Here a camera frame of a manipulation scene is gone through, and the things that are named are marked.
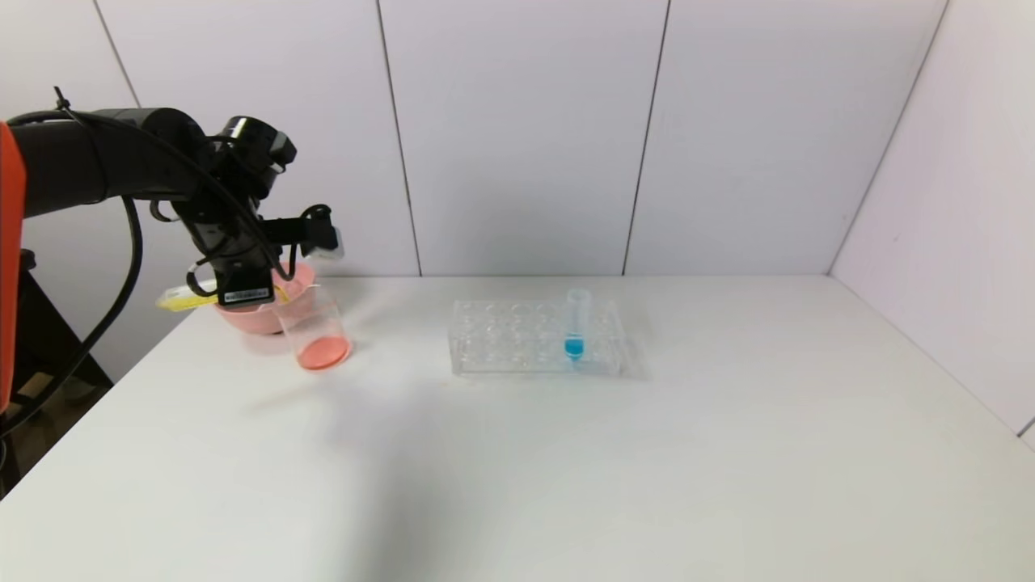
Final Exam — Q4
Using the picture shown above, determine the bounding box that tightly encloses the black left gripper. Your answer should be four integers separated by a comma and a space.
189, 218, 276, 307

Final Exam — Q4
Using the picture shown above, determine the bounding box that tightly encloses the test tube with yellow pigment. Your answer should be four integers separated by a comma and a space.
155, 278, 294, 314

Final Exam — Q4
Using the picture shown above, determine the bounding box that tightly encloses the clear glass beaker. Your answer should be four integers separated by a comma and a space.
275, 285, 353, 372

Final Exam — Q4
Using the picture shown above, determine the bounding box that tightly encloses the clear acrylic test tube rack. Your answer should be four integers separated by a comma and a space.
449, 299, 640, 379

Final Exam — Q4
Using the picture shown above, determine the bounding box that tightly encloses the test tube with blue pigment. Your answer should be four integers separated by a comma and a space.
564, 288, 594, 363

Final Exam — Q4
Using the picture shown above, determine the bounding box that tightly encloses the pink plastic bowl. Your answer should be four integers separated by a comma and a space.
213, 261, 318, 336

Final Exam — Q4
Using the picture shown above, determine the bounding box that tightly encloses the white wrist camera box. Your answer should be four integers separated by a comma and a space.
302, 205, 346, 262

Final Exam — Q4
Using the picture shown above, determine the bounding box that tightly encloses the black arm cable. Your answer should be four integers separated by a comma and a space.
0, 87, 336, 439

